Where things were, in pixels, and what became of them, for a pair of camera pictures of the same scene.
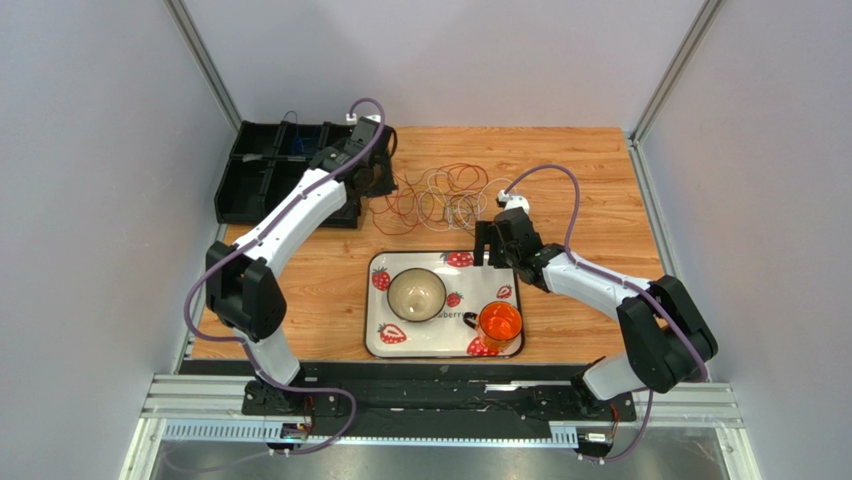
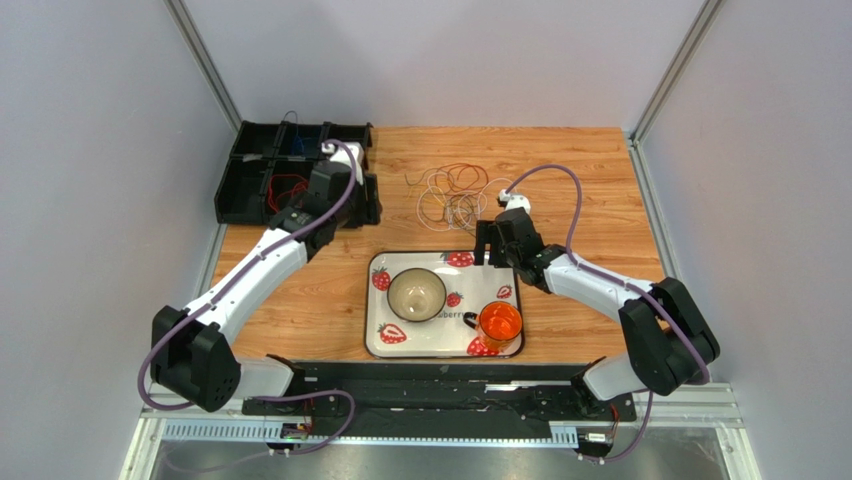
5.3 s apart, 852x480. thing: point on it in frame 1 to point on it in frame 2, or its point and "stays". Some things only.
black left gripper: x=386 y=185 to x=370 y=210
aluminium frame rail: x=206 y=408 stays
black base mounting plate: x=425 y=401 stays
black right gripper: x=492 y=237 stays
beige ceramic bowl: x=416 y=294 stays
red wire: x=407 y=204 to x=276 y=207
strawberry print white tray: x=469 y=289 stays
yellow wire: x=433 y=192 to x=412 y=190
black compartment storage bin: x=266 y=157 stays
